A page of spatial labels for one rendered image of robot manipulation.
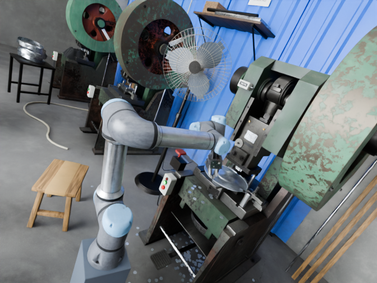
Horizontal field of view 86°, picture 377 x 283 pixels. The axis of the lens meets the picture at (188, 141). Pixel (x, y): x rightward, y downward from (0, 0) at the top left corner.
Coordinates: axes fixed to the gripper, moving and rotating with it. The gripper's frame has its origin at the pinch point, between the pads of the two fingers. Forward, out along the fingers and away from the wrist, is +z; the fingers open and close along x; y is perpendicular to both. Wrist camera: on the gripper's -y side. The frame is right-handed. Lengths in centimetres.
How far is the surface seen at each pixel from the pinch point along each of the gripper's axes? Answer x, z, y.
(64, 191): -89, 18, -2
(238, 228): 14.6, 21.3, 16.2
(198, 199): -6.4, 18.9, -3.6
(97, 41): -168, -88, -241
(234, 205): 14.2, 16.2, 3.2
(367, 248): 143, 80, -34
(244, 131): 18.6, -22.9, -15.6
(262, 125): 26.2, -28.9, -9.9
